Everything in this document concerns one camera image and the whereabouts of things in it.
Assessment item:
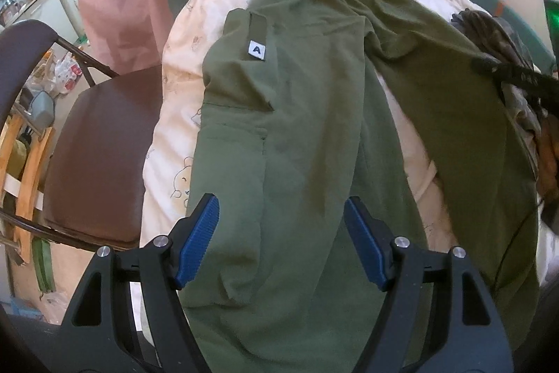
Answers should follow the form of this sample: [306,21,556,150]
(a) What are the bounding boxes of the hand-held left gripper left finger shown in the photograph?
[59,192,220,373]

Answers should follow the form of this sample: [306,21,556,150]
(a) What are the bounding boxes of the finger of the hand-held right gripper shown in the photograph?
[471,55,509,80]

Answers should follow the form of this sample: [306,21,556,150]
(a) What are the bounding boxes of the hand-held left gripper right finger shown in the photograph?
[344,196,514,373]

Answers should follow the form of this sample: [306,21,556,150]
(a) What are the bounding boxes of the olive green pants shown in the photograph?
[181,0,540,373]

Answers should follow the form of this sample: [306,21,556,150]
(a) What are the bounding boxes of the person's right forearm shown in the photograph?
[535,120,559,201]

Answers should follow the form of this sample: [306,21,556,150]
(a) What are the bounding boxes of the camouflage pants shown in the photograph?
[450,8,551,186]

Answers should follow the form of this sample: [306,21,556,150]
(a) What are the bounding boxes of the brown folding chair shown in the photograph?
[0,19,175,264]

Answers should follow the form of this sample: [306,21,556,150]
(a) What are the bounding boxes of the green cloth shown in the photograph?
[34,237,57,295]

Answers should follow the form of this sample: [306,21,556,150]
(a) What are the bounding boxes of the light wooden chair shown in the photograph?
[0,111,57,264]

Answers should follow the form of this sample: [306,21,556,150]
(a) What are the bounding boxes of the grey plastic container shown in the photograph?
[25,90,55,134]

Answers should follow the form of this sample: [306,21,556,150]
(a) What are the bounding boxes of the cream bear-print duvet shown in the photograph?
[140,0,559,339]

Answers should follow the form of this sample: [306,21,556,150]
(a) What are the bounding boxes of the red and white plastic bag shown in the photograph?
[44,50,88,94]

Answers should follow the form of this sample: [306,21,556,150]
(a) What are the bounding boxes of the white washing machine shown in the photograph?
[55,0,86,42]

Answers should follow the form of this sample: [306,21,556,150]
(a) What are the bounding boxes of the kitchen counter cabinet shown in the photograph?
[0,0,59,28]

